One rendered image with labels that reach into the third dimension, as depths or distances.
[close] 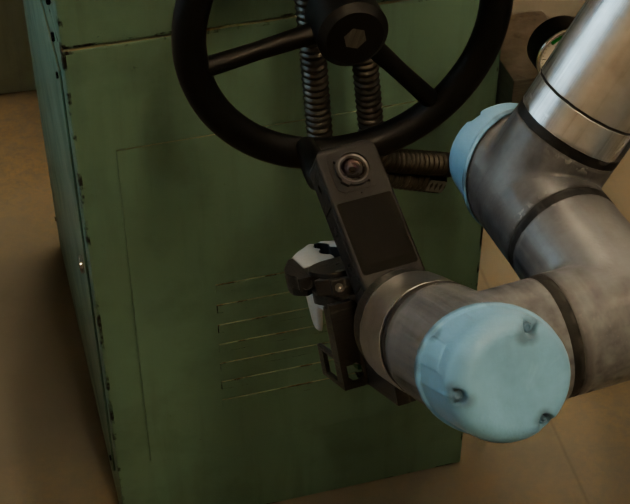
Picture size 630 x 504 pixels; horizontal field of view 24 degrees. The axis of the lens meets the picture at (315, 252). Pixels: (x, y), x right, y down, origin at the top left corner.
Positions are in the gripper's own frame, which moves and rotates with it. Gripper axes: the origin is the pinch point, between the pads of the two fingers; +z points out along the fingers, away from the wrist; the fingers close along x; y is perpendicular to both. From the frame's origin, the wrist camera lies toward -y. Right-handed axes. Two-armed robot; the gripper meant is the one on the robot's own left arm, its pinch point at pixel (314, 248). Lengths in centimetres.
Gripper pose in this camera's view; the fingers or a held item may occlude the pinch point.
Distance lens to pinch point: 111.9
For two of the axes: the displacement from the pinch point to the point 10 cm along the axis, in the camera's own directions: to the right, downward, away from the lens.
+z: -2.9, -1.5, 9.4
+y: 1.9, 9.6, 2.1
